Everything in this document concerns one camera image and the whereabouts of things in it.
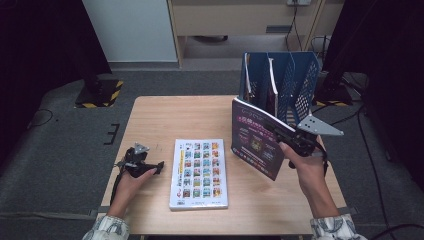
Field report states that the grey tape piece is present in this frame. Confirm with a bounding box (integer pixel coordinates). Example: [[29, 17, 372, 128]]
[[336, 206, 358, 217], [89, 205, 110, 218]]

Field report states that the black curtain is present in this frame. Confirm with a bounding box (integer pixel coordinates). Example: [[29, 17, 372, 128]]
[[0, 0, 113, 174], [321, 0, 424, 183]]

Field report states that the dark object under desk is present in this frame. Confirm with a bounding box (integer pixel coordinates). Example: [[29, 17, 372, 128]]
[[193, 34, 229, 44]]

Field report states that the hazard-striped stand base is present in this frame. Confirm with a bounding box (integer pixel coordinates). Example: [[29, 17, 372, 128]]
[[312, 74, 354, 108], [74, 78, 124, 109]]

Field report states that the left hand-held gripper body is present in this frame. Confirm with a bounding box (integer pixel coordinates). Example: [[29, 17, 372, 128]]
[[114, 142, 151, 178]]

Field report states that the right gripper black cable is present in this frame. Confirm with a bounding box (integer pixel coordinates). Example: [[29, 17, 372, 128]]
[[313, 141, 331, 176]]

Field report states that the person's right hand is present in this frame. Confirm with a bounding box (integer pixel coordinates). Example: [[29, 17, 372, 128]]
[[279, 143, 334, 209]]

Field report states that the dark purple pink-print magazine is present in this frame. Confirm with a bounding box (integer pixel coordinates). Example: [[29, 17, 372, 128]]
[[230, 96, 298, 182]]

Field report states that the thick blue-purple book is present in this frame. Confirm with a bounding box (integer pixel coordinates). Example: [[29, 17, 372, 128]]
[[266, 57, 280, 118]]

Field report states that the beige wooden desk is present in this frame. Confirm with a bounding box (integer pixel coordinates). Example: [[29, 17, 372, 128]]
[[166, 0, 346, 69]]

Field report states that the black and red magazine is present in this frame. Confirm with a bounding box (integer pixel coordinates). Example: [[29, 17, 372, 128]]
[[243, 52, 256, 103]]

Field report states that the grey floor tape strip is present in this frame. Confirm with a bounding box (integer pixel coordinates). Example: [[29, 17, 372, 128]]
[[0, 211, 99, 221]]

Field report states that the black hanging cable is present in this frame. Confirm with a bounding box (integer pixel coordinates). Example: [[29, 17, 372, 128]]
[[284, 4, 303, 53]]

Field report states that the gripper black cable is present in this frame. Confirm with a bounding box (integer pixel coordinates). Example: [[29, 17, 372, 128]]
[[313, 141, 331, 176], [108, 168, 126, 206]]

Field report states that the blue file rack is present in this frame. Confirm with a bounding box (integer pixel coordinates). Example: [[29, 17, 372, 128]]
[[237, 50, 321, 133]]

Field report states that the white cabinet panel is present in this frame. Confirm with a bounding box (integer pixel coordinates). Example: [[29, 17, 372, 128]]
[[82, 0, 178, 63]]

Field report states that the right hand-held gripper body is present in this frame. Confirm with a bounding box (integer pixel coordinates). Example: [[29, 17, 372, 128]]
[[288, 114, 345, 162]]

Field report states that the black floor cable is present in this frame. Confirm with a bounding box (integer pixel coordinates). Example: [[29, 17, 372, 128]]
[[369, 223, 424, 240], [28, 108, 54, 129], [329, 111, 361, 125], [356, 106, 391, 240]]

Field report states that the person's left hand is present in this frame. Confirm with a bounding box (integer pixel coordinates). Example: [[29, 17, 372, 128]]
[[108, 169, 158, 214]]

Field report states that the white picture-grid magazine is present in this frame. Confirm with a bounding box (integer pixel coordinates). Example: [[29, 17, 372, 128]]
[[168, 138, 230, 212]]

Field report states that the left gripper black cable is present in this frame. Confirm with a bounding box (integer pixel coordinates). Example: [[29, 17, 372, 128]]
[[108, 168, 126, 206]]

